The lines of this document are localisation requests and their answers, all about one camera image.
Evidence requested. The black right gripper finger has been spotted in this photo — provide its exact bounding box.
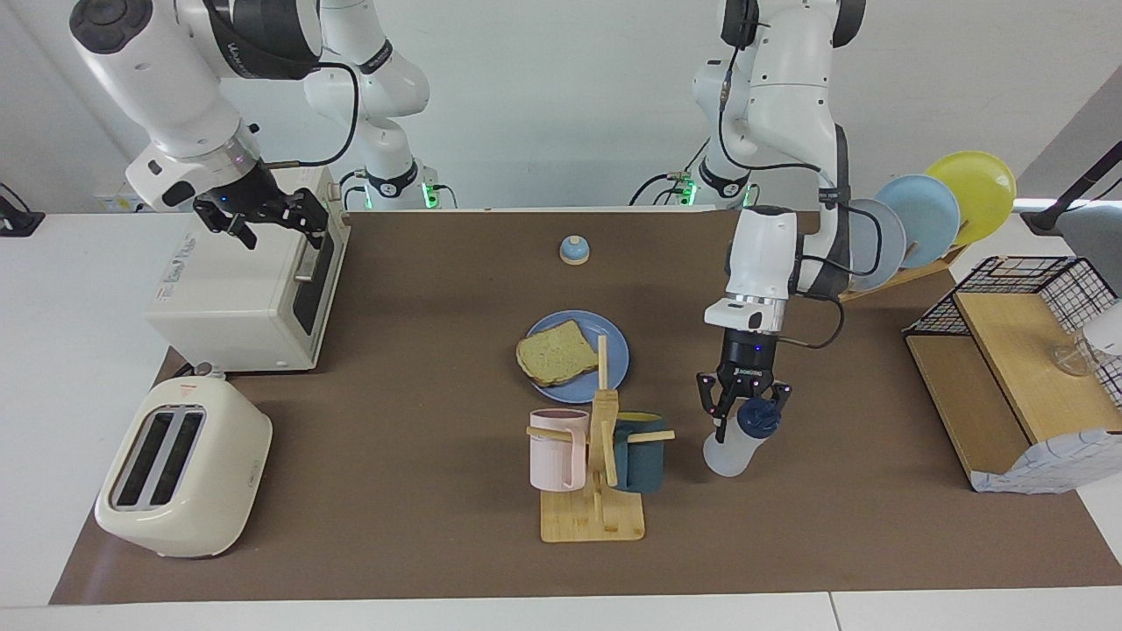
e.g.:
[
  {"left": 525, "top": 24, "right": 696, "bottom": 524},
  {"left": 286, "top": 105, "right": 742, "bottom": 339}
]
[
  {"left": 194, "top": 204, "right": 258, "bottom": 252},
  {"left": 278, "top": 188, "right": 330, "bottom": 238}
]

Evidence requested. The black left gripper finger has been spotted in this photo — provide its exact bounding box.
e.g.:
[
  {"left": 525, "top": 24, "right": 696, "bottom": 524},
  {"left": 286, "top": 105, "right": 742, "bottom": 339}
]
[
  {"left": 697, "top": 372, "right": 736, "bottom": 443},
  {"left": 759, "top": 380, "right": 793, "bottom": 422}
]

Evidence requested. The squeeze bottle with navy cap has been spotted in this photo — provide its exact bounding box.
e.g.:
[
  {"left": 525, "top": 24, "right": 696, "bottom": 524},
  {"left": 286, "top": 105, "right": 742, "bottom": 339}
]
[{"left": 703, "top": 398, "right": 782, "bottom": 479}]

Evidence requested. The slice of bread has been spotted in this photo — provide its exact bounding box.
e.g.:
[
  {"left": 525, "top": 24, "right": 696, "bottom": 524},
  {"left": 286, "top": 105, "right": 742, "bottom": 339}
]
[{"left": 515, "top": 319, "right": 600, "bottom": 387}]

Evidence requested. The grey white plate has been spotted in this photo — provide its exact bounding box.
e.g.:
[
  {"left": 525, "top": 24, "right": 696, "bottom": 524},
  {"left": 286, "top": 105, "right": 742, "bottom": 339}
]
[{"left": 840, "top": 199, "right": 908, "bottom": 293}]

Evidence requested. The wooden plate rack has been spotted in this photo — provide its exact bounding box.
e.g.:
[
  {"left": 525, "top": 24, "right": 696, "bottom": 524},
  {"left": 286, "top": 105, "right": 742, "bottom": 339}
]
[{"left": 837, "top": 244, "right": 970, "bottom": 304}]

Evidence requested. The light blue plate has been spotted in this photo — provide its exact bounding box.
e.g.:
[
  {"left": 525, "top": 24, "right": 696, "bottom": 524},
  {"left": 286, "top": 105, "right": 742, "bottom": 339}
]
[{"left": 874, "top": 174, "right": 962, "bottom": 269}]

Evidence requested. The yellow plate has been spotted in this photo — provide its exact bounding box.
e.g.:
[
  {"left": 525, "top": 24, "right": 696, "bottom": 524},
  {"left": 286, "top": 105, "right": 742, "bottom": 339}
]
[{"left": 925, "top": 151, "right": 1018, "bottom": 248}]

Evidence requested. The white toaster oven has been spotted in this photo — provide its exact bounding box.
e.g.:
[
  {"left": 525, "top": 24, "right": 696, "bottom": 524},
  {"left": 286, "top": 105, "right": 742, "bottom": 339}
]
[{"left": 145, "top": 165, "right": 352, "bottom": 373}]

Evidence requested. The dark teal mug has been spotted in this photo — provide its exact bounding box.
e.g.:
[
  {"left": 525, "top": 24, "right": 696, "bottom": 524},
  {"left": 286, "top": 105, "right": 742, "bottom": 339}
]
[{"left": 611, "top": 412, "right": 668, "bottom": 493}]

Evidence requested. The wooden mug tree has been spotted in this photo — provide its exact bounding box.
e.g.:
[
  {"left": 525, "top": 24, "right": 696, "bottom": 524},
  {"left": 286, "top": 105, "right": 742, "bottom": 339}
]
[{"left": 526, "top": 336, "right": 677, "bottom": 544}]

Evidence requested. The pink mug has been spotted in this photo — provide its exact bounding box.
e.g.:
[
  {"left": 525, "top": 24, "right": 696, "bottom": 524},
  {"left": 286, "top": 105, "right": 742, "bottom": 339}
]
[{"left": 529, "top": 408, "right": 591, "bottom": 493}]

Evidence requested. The brown table mat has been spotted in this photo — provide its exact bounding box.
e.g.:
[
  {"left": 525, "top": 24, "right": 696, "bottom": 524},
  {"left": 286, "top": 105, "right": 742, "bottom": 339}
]
[{"left": 48, "top": 209, "right": 1122, "bottom": 606}]

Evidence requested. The small black device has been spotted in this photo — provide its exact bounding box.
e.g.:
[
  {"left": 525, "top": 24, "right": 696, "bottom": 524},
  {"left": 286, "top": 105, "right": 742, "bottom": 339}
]
[{"left": 0, "top": 182, "right": 46, "bottom": 238}]

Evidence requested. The cream toaster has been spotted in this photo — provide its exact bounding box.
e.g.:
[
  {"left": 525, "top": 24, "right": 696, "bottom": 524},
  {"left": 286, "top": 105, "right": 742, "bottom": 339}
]
[{"left": 95, "top": 377, "right": 273, "bottom": 559}]

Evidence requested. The wooden box with cloth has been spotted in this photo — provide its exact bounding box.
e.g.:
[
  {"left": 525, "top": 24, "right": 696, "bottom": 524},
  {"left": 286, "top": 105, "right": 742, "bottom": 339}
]
[{"left": 971, "top": 428, "right": 1122, "bottom": 494}]

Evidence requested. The clear drinking glass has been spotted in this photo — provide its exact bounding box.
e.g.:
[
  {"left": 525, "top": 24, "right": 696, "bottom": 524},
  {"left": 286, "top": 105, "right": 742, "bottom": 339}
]
[{"left": 1052, "top": 337, "right": 1102, "bottom": 379}]

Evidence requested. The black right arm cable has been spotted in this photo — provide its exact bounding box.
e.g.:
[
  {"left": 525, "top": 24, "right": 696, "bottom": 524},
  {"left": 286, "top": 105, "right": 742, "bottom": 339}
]
[{"left": 263, "top": 60, "right": 361, "bottom": 169}]

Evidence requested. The black base cable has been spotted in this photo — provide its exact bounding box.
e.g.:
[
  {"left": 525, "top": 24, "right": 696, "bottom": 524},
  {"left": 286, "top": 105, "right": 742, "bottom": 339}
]
[
  {"left": 337, "top": 168, "right": 458, "bottom": 211},
  {"left": 627, "top": 138, "right": 713, "bottom": 208}
]

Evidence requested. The wooden shelf with wire basket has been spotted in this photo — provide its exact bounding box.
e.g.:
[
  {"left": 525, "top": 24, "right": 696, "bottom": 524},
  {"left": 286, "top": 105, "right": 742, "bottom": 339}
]
[{"left": 903, "top": 256, "right": 1122, "bottom": 494}]

